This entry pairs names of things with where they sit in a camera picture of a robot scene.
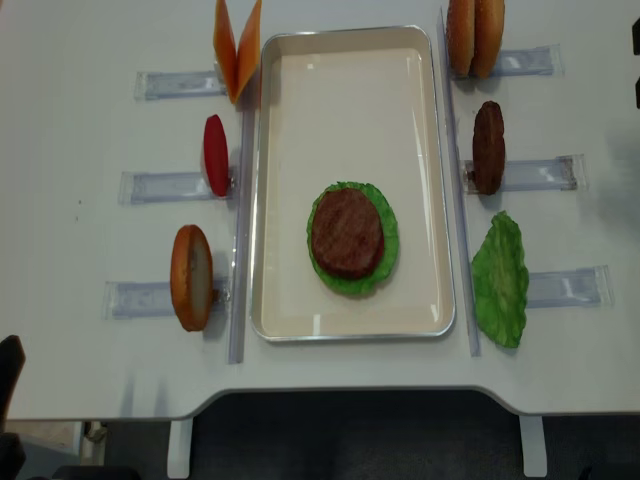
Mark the white table leg right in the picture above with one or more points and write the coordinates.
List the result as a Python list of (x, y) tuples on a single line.
[(534, 454)]

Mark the orange cheese slice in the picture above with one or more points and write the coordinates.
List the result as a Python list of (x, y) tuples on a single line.
[(225, 49), (248, 54)]

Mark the green lettuce leaf on tray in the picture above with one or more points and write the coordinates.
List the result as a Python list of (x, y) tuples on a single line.
[(367, 284)]

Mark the clear holder middle right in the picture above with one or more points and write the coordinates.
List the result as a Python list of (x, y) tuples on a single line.
[(563, 173)]

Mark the dark chair part left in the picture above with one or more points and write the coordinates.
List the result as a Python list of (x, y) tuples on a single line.
[(12, 361)]

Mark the upright red tomato slice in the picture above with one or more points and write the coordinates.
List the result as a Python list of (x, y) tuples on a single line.
[(216, 156)]

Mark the white table leg left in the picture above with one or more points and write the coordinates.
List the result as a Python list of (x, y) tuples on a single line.
[(179, 449)]

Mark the upright bun half left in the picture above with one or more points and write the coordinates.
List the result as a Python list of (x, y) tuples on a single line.
[(191, 278)]

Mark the clear holder top left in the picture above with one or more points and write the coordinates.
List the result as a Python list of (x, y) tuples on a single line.
[(151, 86)]

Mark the clear holder bottom left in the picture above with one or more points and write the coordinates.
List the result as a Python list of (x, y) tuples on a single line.
[(136, 300)]

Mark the clear holder middle left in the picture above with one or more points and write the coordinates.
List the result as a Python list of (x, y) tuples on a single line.
[(138, 188)]

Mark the brown meat patty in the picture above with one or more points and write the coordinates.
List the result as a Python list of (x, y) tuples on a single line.
[(488, 148), (345, 232)]

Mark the right sesame bun half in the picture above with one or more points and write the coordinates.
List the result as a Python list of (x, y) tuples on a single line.
[(489, 28)]

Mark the beige metal-rimmed tray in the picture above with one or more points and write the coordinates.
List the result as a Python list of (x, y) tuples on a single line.
[(356, 106)]

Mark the upright green lettuce leaf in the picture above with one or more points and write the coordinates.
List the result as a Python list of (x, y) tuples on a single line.
[(501, 281)]

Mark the clear long rail right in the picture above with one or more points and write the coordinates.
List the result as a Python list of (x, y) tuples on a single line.
[(457, 191)]

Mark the clear holder bottom right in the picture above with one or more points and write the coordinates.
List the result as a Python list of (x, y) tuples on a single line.
[(583, 287)]

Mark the left orange cheese slice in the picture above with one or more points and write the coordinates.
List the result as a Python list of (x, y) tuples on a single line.
[(225, 49)]

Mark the clear holder top right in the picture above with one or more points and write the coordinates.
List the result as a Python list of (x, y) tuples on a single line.
[(538, 61)]

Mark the white table leg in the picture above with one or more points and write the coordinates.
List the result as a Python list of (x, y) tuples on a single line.
[(179, 449), (534, 454)]

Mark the clear long rail left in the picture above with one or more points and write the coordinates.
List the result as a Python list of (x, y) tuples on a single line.
[(242, 239)]

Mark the clear holder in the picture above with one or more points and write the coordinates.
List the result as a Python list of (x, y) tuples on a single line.
[(151, 86), (138, 188), (583, 287), (538, 61), (563, 173), (136, 300)]

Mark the clear long rail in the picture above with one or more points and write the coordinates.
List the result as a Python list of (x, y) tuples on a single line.
[(457, 191), (242, 239)]

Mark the right orange cheese slice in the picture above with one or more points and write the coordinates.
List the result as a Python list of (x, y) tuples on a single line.
[(248, 54)]

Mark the red tomato slice on tray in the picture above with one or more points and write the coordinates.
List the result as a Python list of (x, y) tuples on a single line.
[(378, 254)]

